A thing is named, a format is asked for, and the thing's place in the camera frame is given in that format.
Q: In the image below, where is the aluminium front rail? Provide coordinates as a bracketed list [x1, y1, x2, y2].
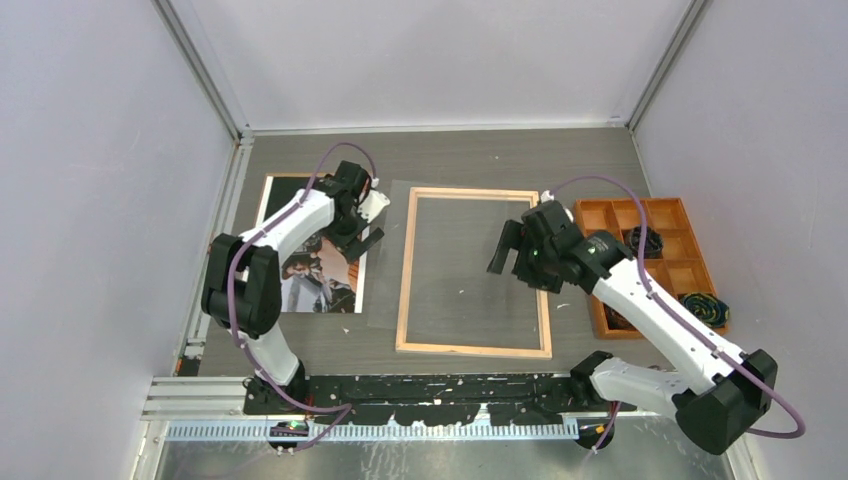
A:
[142, 377, 612, 449]

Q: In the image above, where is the clear acrylic sheet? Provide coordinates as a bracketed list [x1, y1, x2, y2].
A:
[365, 180, 538, 332]

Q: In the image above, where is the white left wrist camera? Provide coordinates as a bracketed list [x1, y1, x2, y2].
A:
[357, 189, 391, 224]

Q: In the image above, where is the light wooden picture frame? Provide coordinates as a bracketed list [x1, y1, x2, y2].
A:
[395, 186, 553, 360]

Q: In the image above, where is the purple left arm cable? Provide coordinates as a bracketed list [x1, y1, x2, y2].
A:
[226, 140, 379, 453]

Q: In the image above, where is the black coiled roll lower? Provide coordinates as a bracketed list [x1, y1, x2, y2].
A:
[604, 305, 636, 331]

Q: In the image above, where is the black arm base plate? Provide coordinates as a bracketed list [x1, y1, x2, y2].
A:
[242, 372, 639, 429]

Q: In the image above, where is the black coiled roll upper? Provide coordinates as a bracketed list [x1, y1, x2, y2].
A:
[623, 226, 665, 259]

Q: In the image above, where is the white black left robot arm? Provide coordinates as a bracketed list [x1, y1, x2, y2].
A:
[201, 161, 390, 414]

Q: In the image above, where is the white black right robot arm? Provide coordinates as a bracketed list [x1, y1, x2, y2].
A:
[487, 200, 778, 455]

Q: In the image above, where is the printed photo of people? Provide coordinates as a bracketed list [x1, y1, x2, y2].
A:
[256, 173, 367, 314]

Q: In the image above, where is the black yellow coiled roll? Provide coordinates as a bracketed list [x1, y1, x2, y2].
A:
[678, 292, 730, 329]

